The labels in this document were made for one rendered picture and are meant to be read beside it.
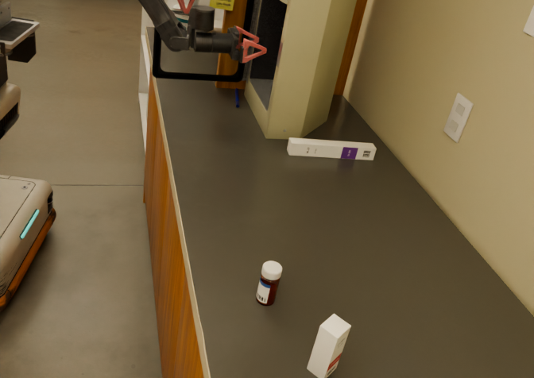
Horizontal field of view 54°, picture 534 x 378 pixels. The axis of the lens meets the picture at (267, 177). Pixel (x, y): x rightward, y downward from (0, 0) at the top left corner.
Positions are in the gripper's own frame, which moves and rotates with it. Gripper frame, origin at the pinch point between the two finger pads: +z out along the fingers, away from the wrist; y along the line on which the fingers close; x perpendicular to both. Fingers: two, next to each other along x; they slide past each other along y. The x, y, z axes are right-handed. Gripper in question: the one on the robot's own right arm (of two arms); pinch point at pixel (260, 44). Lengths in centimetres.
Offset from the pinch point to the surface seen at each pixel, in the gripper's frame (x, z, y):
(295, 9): -14.6, 4.4, -14.2
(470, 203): 20, 45, -56
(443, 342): 25, 17, -93
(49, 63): 113, -91, 276
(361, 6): -7.9, 40.8, 22.9
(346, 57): 10.5, 39.7, 23.0
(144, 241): 117, -30, 53
